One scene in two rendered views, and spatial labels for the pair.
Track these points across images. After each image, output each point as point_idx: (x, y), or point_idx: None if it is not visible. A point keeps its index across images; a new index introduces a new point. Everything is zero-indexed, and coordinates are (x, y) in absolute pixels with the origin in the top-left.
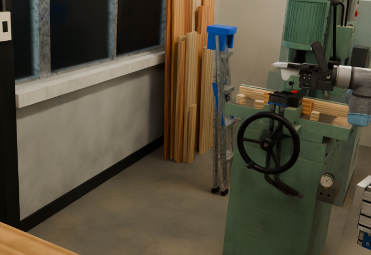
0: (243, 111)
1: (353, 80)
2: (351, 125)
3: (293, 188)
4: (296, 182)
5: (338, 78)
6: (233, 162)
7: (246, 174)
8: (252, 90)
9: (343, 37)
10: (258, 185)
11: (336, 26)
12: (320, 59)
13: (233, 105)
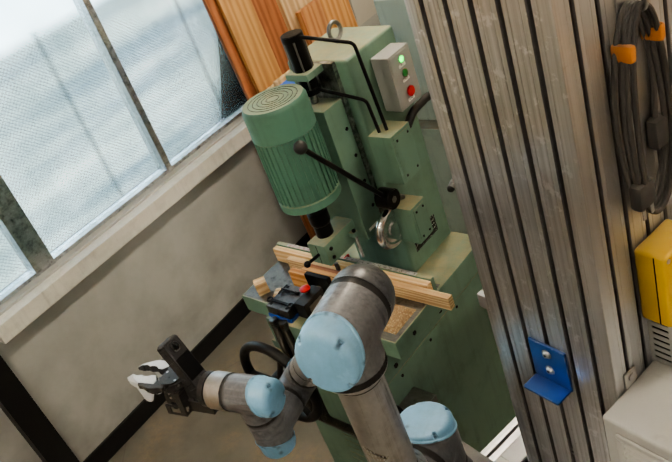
0: (265, 308)
1: (225, 407)
2: (407, 327)
3: None
4: None
5: (205, 403)
6: None
7: None
8: (289, 254)
9: (385, 153)
10: (331, 402)
11: (368, 136)
12: (177, 372)
13: (251, 299)
